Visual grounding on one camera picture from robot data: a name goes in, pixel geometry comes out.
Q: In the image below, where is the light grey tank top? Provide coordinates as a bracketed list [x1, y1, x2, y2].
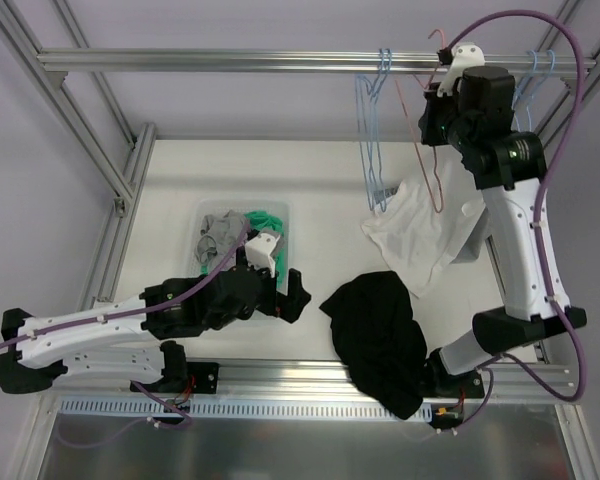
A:
[194, 210, 247, 269]

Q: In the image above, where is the green tank top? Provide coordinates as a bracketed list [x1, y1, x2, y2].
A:
[244, 210, 288, 289]

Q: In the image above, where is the blue wire hanger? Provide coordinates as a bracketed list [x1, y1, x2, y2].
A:
[354, 49, 392, 212]
[367, 47, 394, 214]

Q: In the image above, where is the pink wire hanger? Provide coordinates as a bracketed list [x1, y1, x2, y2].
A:
[394, 27, 451, 214]

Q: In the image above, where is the black tank top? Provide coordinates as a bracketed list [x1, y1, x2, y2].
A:
[320, 271, 427, 420]

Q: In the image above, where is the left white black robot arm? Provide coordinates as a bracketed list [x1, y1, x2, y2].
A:
[0, 265, 311, 395]

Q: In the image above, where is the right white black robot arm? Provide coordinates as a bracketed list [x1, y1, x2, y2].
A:
[418, 66, 587, 397]

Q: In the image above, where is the white tank top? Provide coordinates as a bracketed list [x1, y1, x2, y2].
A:
[361, 159, 486, 298]

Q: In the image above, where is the blue hanger far right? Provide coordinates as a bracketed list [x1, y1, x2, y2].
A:
[523, 49, 556, 131]

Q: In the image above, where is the dark grey tank top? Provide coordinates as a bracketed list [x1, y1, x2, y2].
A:
[454, 210, 491, 264]

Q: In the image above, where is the white plastic basket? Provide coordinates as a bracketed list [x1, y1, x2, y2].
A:
[186, 198, 292, 294]

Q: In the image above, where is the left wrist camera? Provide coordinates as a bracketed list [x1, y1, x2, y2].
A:
[244, 231, 283, 271]

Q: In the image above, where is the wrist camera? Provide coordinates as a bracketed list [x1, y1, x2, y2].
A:
[436, 42, 485, 97]
[244, 231, 283, 271]

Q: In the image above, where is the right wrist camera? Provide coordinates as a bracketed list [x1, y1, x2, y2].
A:
[436, 42, 485, 97]

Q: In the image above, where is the aluminium front rail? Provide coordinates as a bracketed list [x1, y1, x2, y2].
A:
[51, 359, 577, 403]

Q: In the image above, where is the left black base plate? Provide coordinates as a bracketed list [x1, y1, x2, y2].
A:
[143, 361, 220, 395]

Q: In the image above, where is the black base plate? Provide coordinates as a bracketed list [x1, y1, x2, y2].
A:
[419, 364, 484, 399]
[143, 361, 220, 395]

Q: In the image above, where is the white slotted cable duct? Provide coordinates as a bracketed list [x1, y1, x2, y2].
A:
[59, 398, 434, 420]

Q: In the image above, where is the left aluminium frame post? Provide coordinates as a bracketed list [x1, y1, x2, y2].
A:
[0, 0, 157, 301]

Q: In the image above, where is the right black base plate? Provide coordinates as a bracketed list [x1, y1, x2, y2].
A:
[419, 364, 484, 399]

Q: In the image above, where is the aluminium hanging rail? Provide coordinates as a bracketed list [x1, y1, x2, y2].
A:
[36, 46, 599, 77]

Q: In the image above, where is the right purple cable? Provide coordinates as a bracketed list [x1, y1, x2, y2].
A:
[449, 10, 590, 431]

